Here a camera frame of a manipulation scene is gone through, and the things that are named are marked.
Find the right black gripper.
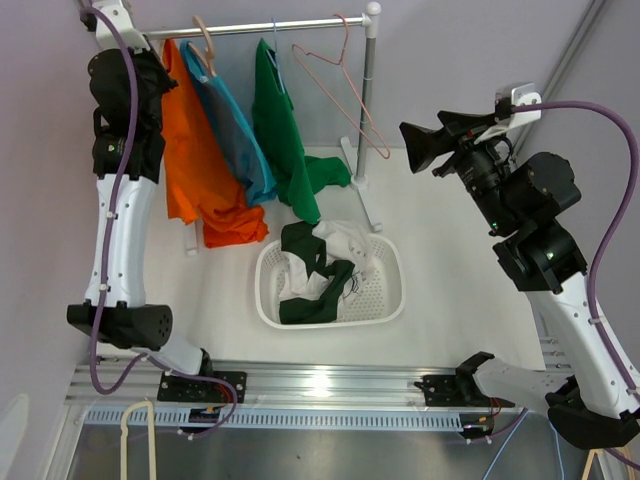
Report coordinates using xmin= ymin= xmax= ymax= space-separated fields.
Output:
xmin=399 ymin=111 xmax=517 ymax=235

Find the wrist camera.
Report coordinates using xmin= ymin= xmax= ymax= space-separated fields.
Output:
xmin=476 ymin=82 xmax=542 ymax=143
xmin=78 ymin=1 xmax=151 ymax=53

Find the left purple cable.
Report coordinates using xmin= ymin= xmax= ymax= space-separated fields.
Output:
xmin=82 ymin=5 xmax=239 ymax=441

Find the orange t shirt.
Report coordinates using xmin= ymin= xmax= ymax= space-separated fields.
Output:
xmin=161 ymin=40 xmax=268 ymax=248

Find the light blue wire hanger floor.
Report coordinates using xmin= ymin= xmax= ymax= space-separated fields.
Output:
xmin=481 ymin=413 xmax=569 ymax=479

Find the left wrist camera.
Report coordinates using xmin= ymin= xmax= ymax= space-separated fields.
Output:
xmin=78 ymin=1 xmax=151 ymax=53

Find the beige hanger on floor right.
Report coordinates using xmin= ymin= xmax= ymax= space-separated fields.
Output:
xmin=580 ymin=447 xmax=639 ymax=480

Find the blue t shirt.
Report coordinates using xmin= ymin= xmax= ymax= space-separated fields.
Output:
xmin=179 ymin=41 xmax=277 ymax=206

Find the metal clothes rack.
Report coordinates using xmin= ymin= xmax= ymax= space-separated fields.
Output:
xmin=144 ymin=1 xmax=390 ymax=233

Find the aluminium rail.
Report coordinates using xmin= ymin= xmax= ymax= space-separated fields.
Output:
xmin=65 ymin=362 xmax=519 ymax=436

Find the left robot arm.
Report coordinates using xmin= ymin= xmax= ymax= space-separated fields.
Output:
xmin=67 ymin=49 xmax=216 ymax=401

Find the beige wooden hanger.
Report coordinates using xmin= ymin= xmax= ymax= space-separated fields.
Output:
xmin=188 ymin=15 xmax=217 ymax=77

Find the white plastic basket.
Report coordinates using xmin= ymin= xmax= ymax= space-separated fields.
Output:
xmin=254 ymin=234 xmax=406 ymax=330

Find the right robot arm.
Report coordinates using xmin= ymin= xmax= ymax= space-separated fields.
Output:
xmin=400 ymin=111 xmax=639 ymax=450

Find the beige hanger on floor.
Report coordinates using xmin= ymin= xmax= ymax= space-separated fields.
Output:
xmin=119 ymin=397 xmax=159 ymax=480
xmin=580 ymin=447 xmax=639 ymax=480

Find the blue wire hanger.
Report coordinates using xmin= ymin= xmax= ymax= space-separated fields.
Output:
xmin=271 ymin=17 xmax=287 ymax=94

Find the dark green white t shirt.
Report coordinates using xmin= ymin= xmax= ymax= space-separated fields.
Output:
xmin=278 ymin=220 xmax=375 ymax=326

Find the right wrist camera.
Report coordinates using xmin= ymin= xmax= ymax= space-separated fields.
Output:
xmin=476 ymin=82 xmax=542 ymax=143

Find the bright green t shirt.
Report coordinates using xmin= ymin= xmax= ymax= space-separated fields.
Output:
xmin=251 ymin=39 xmax=350 ymax=224

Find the beige hanger on floor left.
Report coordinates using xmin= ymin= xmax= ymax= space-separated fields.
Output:
xmin=119 ymin=397 xmax=159 ymax=480

